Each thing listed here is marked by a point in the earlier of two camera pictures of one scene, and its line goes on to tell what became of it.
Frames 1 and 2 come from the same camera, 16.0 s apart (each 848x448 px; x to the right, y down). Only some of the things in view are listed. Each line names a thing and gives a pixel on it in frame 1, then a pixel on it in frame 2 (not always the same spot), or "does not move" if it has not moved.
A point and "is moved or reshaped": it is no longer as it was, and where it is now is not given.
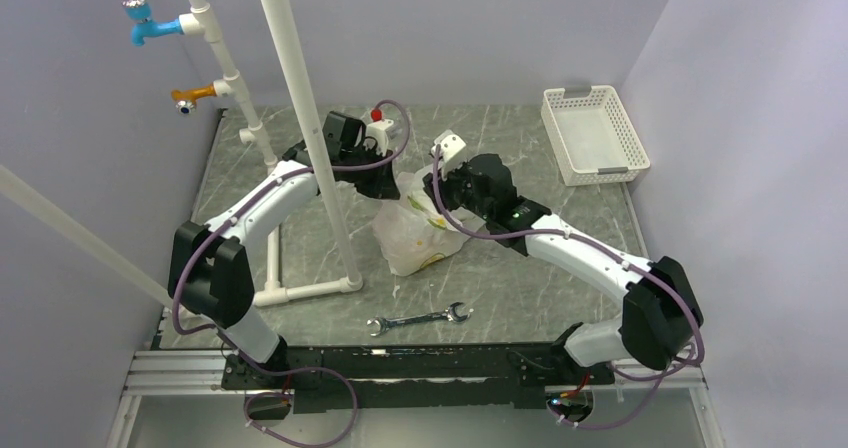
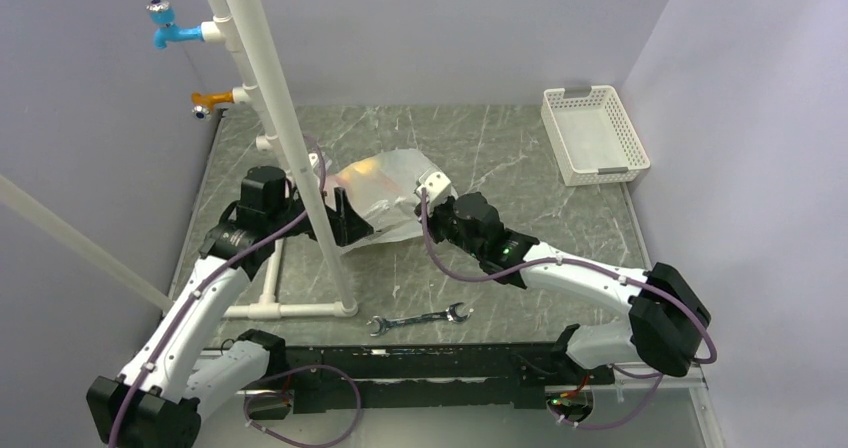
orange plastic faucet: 187,97 → 203,104
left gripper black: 383,186 → 344,225
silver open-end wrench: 383,324 does not move
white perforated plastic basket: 592,137 does not move
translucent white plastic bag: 412,231 is moved or reshaped
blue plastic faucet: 135,7 → 161,13
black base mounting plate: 412,378 does not move
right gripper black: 446,184 → 433,217
